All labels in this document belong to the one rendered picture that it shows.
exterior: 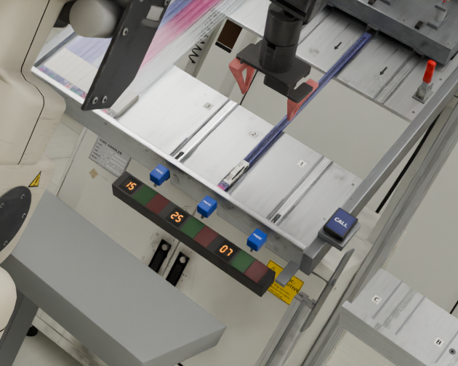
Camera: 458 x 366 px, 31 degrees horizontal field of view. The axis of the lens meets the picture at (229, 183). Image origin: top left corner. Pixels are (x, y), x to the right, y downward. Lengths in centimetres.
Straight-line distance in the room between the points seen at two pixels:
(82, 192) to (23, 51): 108
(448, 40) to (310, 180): 42
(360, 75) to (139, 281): 65
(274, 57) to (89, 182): 79
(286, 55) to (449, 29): 51
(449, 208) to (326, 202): 189
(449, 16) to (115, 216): 87
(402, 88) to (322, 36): 20
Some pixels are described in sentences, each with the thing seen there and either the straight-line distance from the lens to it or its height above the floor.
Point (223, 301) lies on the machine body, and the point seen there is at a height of 42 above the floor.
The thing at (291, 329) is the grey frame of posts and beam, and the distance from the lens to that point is 147.
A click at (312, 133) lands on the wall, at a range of 347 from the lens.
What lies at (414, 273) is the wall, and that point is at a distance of 342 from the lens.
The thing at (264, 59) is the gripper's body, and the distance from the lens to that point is 134.
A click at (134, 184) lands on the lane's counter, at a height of 66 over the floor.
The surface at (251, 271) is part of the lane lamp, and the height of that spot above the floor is 65.
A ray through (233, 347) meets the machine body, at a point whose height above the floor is 34.
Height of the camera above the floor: 116
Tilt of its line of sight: 16 degrees down
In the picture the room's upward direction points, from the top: 27 degrees clockwise
